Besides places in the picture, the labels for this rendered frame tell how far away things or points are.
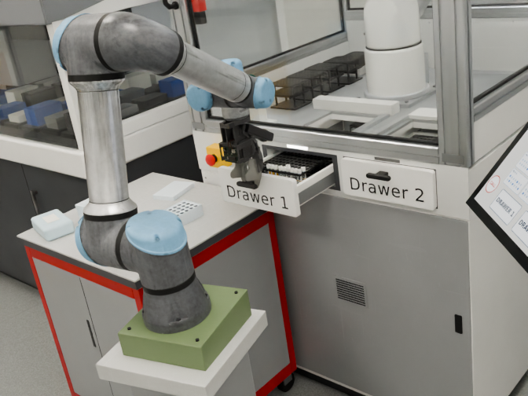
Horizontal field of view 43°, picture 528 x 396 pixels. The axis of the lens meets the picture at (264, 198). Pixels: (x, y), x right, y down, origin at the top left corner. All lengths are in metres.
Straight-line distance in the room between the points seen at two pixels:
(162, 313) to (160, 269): 0.10
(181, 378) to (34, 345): 1.84
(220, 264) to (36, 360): 1.28
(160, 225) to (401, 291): 0.89
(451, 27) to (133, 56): 0.75
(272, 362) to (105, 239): 1.07
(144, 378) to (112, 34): 0.70
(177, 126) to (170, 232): 1.42
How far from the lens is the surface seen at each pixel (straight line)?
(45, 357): 3.10
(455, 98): 1.71
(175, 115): 2.75
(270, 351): 2.34
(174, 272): 1.40
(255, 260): 2.16
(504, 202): 1.41
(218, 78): 1.50
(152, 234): 1.36
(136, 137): 2.63
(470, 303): 1.94
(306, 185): 1.90
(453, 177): 1.78
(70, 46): 1.43
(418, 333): 2.09
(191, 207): 2.10
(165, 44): 1.36
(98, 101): 1.43
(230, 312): 1.48
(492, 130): 1.86
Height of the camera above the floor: 1.60
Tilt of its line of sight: 23 degrees down
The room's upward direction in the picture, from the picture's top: 9 degrees counter-clockwise
